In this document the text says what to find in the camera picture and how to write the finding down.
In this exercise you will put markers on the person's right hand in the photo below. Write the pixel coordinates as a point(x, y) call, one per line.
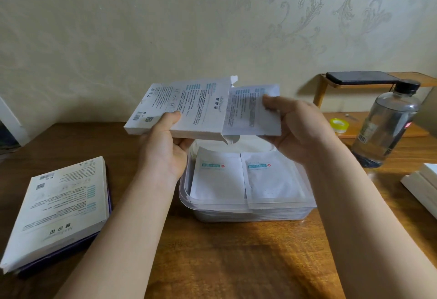
point(307, 135)

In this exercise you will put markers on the person's left hand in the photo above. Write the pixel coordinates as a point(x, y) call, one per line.
point(160, 152)

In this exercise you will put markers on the white container lid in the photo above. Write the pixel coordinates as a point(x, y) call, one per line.
point(252, 145)

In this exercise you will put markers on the clear plastic container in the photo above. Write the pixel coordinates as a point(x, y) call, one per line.
point(239, 214)

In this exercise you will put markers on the white box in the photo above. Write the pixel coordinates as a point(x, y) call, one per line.
point(420, 189)
point(61, 206)

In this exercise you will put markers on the purple box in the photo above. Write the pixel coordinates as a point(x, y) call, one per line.
point(61, 255)

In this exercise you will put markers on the person's right forearm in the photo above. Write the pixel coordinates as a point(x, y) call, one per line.
point(368, 234)

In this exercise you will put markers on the person's left forearm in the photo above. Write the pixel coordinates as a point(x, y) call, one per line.
point(123, 237)

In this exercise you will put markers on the yellow tape roll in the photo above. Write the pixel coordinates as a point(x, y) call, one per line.
point(339, 126)

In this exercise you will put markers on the small wooden desk shelf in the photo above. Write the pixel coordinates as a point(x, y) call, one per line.
point(358, 128)

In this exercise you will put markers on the clear bottle with black cap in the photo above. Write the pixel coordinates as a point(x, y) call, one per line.
point(385, 125)

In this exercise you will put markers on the black smartphone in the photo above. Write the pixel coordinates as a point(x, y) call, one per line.
point(362, 77)

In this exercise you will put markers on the white bookshelf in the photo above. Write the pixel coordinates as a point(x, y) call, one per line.
point(12, 121)

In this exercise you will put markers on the dark blue bundle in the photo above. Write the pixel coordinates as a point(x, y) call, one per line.
point(8, 136)

